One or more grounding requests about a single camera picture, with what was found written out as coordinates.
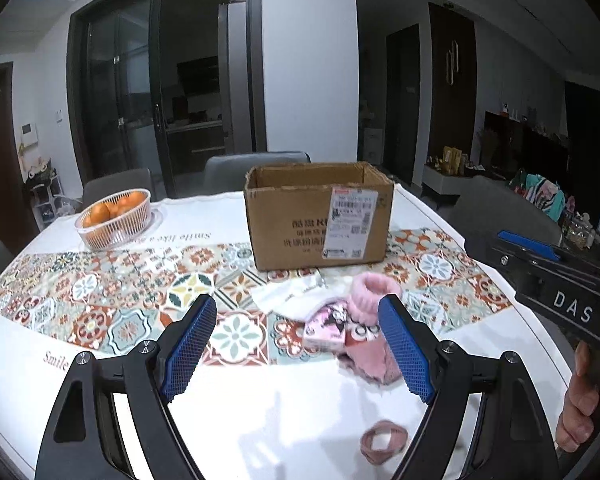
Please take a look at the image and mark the pink knitted sock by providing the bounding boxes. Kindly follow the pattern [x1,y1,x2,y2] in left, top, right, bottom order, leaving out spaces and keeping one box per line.
[337,272,406,386]

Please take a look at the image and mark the dark doorway door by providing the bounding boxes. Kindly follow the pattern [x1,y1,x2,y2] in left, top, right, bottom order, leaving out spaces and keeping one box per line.
[386,25,422,186]

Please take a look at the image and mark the white towel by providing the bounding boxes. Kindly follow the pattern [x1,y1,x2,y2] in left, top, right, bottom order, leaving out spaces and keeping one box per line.
[317,267,355,293]

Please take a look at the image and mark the yellow snack boxes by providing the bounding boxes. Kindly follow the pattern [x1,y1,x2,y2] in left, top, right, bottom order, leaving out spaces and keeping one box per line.
[442,146,465,173]

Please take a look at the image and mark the sliding glass door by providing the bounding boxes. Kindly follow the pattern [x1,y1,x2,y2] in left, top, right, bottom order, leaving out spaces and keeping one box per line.
[70,0,266,198]

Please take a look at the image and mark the patterned tile tablecloth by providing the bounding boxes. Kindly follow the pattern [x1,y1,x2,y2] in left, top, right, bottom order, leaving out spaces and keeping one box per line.
[0,182,576,480]

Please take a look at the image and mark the white plastic fruit basket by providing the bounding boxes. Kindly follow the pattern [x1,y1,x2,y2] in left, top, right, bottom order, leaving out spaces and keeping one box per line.
[75,187,153,251]

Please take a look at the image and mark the dark wardrobe with handles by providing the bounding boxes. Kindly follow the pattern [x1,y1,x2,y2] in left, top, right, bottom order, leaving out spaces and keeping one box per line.
[427,2,477,186]

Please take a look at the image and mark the colourful striped bag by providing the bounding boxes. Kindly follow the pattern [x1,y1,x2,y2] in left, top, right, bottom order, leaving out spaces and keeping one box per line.
[510,170,567,217]

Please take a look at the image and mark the black range hood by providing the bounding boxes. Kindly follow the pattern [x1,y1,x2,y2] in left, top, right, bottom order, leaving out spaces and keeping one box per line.
[176,57,220,96]

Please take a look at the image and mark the pink hair tie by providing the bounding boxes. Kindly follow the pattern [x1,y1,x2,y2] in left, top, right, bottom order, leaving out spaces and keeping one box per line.
[360,421,409,463]

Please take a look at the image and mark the dark sideboard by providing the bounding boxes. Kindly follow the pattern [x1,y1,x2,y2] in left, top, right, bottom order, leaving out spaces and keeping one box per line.
[482,110,571,181]

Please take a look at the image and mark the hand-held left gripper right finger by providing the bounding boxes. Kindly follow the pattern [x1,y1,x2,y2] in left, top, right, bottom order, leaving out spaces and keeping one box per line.
[377,294,561,480]

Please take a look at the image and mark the pile of oranges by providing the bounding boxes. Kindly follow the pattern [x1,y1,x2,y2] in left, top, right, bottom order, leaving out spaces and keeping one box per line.
[82,190,147,228]

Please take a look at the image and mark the white shoe rack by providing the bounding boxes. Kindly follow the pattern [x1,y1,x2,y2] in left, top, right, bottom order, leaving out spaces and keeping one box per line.
[24,157,81,231]

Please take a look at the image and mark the low white cabinet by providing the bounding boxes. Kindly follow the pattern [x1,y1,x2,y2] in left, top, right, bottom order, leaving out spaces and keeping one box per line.
[422,162,481,207]

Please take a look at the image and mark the kitchen counter cabinet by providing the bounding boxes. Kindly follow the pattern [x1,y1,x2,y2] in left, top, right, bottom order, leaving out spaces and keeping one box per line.
[165,120,226,173]

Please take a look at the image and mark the person's right hand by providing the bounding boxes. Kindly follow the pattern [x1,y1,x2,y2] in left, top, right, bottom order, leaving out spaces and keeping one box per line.
[555,341,600,456]

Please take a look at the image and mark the dark curtain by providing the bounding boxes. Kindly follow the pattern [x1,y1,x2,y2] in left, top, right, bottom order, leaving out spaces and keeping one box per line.
[564,80,600,233]

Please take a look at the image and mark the pink cartoon tissue packet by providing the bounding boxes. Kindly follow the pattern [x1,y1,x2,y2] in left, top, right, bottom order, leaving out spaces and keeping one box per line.
[302,300,352,350]

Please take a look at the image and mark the brown cardboard box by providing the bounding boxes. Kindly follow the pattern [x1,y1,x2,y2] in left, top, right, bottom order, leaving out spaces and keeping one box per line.
[243,161,396,272]

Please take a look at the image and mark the dark wooden door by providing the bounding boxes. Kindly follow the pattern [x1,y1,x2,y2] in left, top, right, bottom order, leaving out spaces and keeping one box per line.
[0,62,38,241]

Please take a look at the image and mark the white cloth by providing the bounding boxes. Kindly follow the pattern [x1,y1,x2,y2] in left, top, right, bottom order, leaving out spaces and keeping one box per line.
[252,272,331,318]

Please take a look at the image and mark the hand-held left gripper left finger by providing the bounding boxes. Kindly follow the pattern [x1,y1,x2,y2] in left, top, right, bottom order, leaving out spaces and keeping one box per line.
[34,292,218,480]

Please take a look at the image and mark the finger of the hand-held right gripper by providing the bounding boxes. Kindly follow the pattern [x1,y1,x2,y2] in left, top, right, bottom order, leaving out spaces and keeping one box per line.
[496,229,563,263]
[466,236,537,294]

